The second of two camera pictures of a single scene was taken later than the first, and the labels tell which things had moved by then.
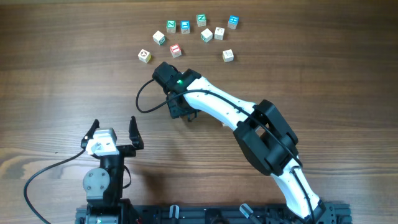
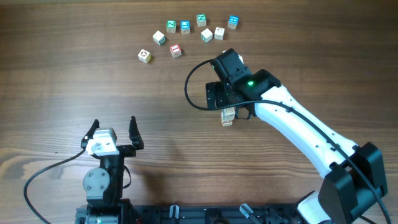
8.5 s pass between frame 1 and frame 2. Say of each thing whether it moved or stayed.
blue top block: stayed
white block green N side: stayed
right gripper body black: moved
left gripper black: stayed
